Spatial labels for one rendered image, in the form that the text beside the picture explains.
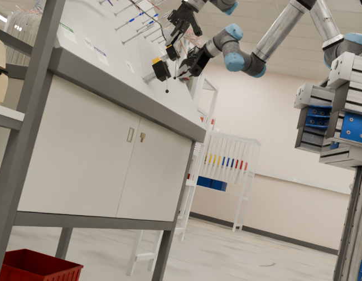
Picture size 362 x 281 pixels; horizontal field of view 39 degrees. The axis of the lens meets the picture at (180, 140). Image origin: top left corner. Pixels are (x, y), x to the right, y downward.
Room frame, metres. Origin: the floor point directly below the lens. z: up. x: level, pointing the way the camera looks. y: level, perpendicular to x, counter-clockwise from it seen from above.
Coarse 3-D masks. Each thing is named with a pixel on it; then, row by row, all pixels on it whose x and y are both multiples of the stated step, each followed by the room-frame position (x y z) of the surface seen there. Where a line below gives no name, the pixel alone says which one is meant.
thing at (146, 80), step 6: (156, 66) 1.88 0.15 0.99; (162, 66) 1.87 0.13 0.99; (156, 72) 1.88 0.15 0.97; (162, 72) 1.87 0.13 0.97; (168, 72) 1.89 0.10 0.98; (144, 78) 1.91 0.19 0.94; (150, 78) 1.90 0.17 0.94; (162, 78) 1.89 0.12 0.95; (168, 78) 1.90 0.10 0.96; (168, 90) 1.87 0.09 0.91
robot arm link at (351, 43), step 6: (348, 36) 2.12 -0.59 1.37; (354, 36) 2.09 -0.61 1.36; (360, 36) 2.09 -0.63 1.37; (342, 42) 2.17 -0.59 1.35; (348, 42) 2.11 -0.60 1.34; (354, 42) 2.09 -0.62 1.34; (360, 42) 2.08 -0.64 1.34; (336, 48) 2.20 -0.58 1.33; (342, 48) 2.14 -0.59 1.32; (348, 48) 2.10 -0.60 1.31; (354, 48) 2.09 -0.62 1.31; (360, 48) 2.08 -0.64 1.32; (336, 54) 2.20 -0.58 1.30
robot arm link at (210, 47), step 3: (210, 39) 2.09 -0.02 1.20; (207, 42) 2.09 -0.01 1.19; (210, 42) 2.08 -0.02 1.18; (213, 42) 2.13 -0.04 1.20; (207, 45) 2.08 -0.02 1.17; (210, 45) 2.07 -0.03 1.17; (213, 45) 2.07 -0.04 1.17; (207, 48) 2.08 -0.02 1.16; (210, 48) 2.08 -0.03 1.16; (213, 48) 2.07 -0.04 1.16; (216, 48) 2.14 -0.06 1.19; (210, 51) 2.08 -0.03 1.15; (213, 51) 2.08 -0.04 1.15; (216, 51) 2.08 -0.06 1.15; (219, 51) 2.08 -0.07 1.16; (213, 54) 2.09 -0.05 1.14; (216, 54) 2.09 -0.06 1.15; (219, 54) 2.10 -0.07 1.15
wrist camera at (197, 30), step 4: (188, 12) 2.18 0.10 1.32; (192, 12) 2.20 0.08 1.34; (188, 16) 2.19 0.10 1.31; (192, 16) 2.18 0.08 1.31; (192, 20) 2.18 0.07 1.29; (196, 20) 2.21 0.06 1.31; (192, 24) 2.18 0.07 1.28; (196, 24) 2.18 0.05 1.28; (196, 28) 2.18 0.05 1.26; (200, 28) 2.19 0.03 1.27; (196, 32) 2.18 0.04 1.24; (200, 32) 2.18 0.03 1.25
